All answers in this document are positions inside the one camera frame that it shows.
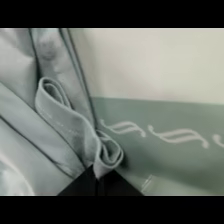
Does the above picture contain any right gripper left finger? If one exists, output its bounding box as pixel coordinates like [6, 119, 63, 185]
[57, 165, 98, 197]

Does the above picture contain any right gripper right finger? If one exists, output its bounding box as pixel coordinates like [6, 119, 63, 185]
[96, 168, 145, 197]

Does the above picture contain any pale grey T-shirt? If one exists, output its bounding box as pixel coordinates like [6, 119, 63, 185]
[0, 27, 125, 197]

